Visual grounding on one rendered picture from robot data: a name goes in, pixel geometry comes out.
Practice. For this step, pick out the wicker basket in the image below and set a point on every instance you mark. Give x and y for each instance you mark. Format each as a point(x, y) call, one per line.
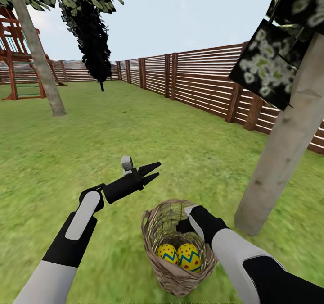
point(173, 278)

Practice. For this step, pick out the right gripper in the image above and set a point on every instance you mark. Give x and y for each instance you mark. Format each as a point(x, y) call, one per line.
point(183, 227)

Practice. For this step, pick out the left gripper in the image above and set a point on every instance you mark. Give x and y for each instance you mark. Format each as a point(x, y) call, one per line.
point(135, 181)

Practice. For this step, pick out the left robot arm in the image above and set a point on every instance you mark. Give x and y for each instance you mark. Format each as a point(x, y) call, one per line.
point(51, 281)

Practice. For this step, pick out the easter egg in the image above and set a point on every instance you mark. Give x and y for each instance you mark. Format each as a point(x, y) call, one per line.
point(168, 252)
point(189, 257)

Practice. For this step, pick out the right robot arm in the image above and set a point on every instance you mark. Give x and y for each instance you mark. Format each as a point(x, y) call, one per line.
point(258, 277)

